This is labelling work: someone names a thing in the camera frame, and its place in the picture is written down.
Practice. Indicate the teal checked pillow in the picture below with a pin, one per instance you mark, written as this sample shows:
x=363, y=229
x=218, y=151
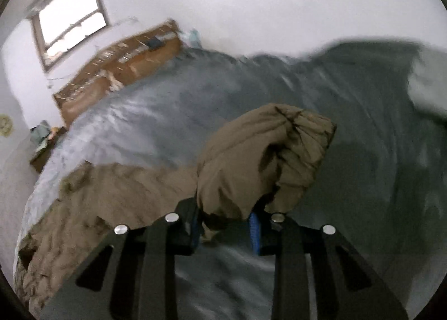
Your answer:
x=191, y=39

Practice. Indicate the black device on headboard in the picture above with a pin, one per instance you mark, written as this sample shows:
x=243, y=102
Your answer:
x=154, y=43

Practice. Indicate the wooden framed window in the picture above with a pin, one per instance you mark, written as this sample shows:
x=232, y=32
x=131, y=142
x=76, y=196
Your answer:
x=61, y=26

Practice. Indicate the brown wooden nightstand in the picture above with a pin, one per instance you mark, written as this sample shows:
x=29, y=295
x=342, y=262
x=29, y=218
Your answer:
x=44, y=150

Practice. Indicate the brown wooden headboard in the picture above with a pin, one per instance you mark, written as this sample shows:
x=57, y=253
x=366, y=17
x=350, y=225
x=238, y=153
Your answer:
x=119, y=65

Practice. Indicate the brown puffer jacket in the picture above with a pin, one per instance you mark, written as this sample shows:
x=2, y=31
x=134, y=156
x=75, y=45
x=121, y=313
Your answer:
x=272, y=152

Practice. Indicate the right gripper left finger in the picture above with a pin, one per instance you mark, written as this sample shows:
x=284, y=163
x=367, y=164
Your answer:
x=131, y=274

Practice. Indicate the yellow lion cat sticker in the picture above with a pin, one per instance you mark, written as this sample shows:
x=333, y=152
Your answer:
x=6, y=125

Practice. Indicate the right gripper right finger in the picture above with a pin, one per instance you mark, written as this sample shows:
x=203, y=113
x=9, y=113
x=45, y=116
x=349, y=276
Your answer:
x=318, y=273

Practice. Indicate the grey plush bed blanket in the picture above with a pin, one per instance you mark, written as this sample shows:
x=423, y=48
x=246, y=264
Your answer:
x=137, y=152

